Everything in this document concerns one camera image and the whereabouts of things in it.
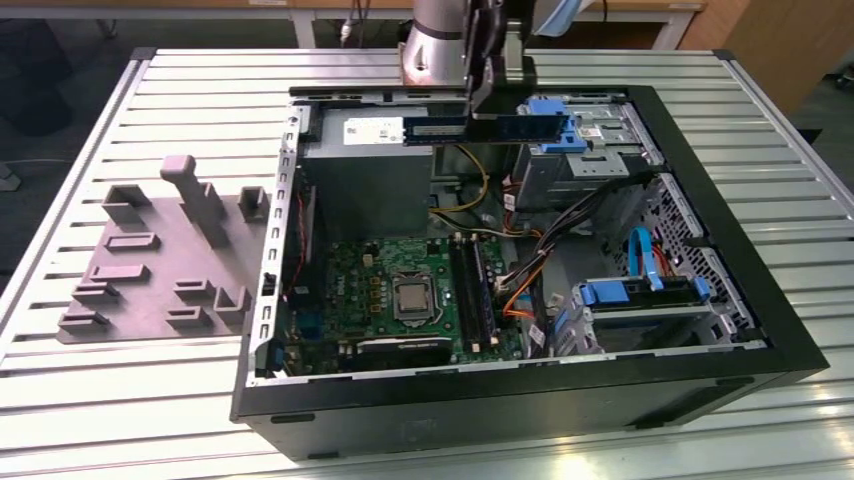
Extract grey parts rack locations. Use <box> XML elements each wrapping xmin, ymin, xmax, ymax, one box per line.
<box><xmin>56</xmin><ymin>153</ymin><xmax>272</xmax><ymax>346</ymax></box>

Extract black cable bundle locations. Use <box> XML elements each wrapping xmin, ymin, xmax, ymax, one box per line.
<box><xmin>496</xmin><ymin>172</ymin><xmax>659</xmax><ymax>296</ymax></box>

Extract blue card retention latch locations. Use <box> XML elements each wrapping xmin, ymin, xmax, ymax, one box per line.
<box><xmin>264</xmin><ymin>338</ymin><xmax>287</xmax><ymax>375</ymax></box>

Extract brown wooden cabinet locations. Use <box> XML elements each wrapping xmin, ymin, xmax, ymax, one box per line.
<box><xmin>676</xmin><ymin>0</ymin><xmax>854</xmax><ymax>119</ymax></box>

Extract grey metal drive cage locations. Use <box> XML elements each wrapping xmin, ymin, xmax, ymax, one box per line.
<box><xmin>510</xmin><ymin>97</ymin><xmax>666</xmax><ymax>211</ymax></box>

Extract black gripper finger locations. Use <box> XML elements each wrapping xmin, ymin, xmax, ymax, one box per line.
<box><xmin>459</xmin><ymin>92</ymin><xmax>520</xmax><ymax>147</ymax></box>

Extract hard disk in blue carrier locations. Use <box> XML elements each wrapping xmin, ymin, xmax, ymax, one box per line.
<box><xmin>574</xmin><ymin>277</ymin><xmax>712</xmax><ymax>316</ymax></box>

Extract orange data wire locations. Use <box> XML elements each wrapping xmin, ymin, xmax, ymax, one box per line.
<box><xmin>500</xmin><ymin>279</ymin><xmax>536</xmax><ymax>319</ymax></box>

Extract green motherboard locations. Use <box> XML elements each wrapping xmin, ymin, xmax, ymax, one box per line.
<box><xmin>283</xmin><ymin>234</ymin><xmax>535</xmax><ymax>374</ymax></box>

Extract black open PC case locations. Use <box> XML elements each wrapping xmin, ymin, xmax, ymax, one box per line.
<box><xmin>228</xmin><ymin>84</ymin><xmax>831</xmax><ymax>461</ymax></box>

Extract yellow power wires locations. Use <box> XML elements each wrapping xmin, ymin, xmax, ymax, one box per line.
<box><xmin>429</xmin><ymin>144</ymin><xmax>492</xmax><ymax>216</ymax></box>

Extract cable with silver plug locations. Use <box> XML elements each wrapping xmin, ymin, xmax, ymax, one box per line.
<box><xmin>337</xmin><ymin>0</ymin><xmax>372</xmax><ymax>50</ymax></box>

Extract blue drive latch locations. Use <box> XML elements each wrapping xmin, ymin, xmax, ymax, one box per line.
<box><xmin>524</xmin><ymin>97</ymin><xmax>588</xmax><ymax>155</ymax></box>

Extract black graphics card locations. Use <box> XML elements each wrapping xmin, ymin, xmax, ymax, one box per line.
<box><xmin>339</xmin><ymin>335</ymin><xmax>455</xmax><ymax>371</ymax></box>

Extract blue flat data wire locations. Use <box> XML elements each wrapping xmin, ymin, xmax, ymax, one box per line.
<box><xmin>626</xmin><ymin>227</ymin><xmax>666</xmax><ymax>292</ymax></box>

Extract CPU socket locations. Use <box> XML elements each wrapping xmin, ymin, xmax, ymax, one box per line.
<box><xmin>388</xmin><ymin>271</ymin><xmax>440</xmax><ymax>325</ymax></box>

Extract grey metal disk bay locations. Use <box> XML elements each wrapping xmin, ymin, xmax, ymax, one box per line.
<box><xmin>550</xmin><ymin>294</ymin><xmax>762</xmax><ymax>357</ymax></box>

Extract wooden desk white legs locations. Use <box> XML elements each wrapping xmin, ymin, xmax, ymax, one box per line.
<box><xmin>0</xmin><ymin>0</ymin><xmax>708</xmax><ymax>50</ymax></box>

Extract black RAM slot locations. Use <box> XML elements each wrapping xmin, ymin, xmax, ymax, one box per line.
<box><xmin>447</xmin><ymin>232</ymin><xmax>479</xmax><ymax>356</ymax></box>

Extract grey power supply unit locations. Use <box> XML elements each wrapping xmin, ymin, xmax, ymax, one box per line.
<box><xmin>296</xmin><ymin>107</ymin><xmax>439</xmax><ymax>241</ymax></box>

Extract silver CPU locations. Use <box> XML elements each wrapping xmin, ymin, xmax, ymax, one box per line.
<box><xmin>397</xmin><ymin>286</ymin><xmax>429</xmax><ymax>312</ymax></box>

